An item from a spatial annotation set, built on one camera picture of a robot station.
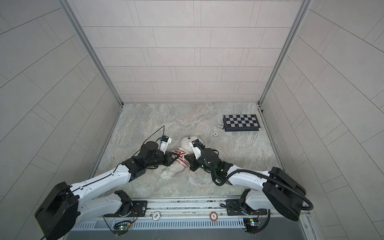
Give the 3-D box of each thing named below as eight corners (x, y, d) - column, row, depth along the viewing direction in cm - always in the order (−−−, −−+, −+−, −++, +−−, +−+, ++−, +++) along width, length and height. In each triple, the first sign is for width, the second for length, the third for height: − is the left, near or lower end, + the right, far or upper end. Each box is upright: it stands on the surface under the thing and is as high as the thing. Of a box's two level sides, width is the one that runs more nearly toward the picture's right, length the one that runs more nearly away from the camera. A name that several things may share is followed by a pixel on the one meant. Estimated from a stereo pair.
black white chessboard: (224, 131, 103) (225, 127, 100) (223, 117, 110) (223, 114, 107) (258, 131, 103) (260, 128, 100) (254, 117, 111) (256, 114, 107)
